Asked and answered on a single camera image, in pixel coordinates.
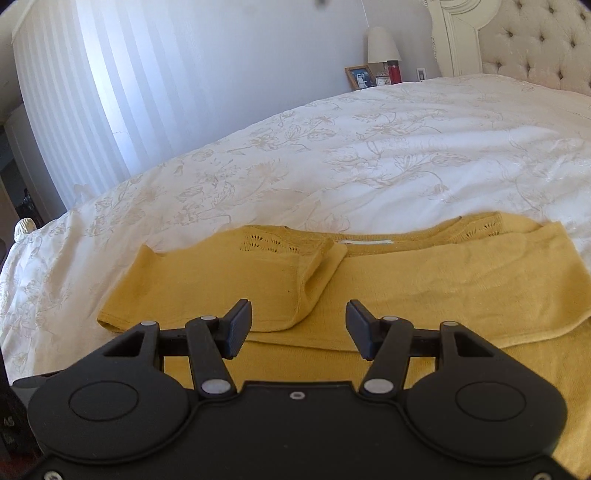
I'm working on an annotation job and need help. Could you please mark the wooden picture frame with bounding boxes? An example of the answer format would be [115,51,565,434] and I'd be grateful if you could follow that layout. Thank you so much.
[345,65,375,92]

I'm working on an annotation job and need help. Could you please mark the beige tufted headboard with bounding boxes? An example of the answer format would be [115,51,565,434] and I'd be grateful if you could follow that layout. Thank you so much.
[478,0,591,97]

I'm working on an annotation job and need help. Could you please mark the yellow knit sweater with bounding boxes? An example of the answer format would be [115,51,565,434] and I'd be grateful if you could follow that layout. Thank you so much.
[96,211,591,480]

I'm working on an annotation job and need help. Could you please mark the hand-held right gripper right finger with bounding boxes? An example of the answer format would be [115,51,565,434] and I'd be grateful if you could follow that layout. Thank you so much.
[345,299,493,398]

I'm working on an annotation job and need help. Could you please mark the white vertical blinds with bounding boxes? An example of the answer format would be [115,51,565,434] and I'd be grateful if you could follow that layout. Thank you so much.
[11,0,262,213]

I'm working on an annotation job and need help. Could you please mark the white shade table lamp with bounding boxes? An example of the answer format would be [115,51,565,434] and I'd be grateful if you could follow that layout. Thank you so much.
[367,26,402,64]

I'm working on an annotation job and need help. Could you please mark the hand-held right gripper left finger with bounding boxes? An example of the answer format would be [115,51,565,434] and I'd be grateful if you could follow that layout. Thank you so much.
[102,299,253,398]

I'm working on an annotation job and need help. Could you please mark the cream carved bed post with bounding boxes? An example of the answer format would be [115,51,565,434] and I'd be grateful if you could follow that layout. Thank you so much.
[422,0,504,79]

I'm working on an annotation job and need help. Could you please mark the white floral bedspread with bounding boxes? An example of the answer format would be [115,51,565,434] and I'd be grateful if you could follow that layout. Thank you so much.
[0,74,591,391]

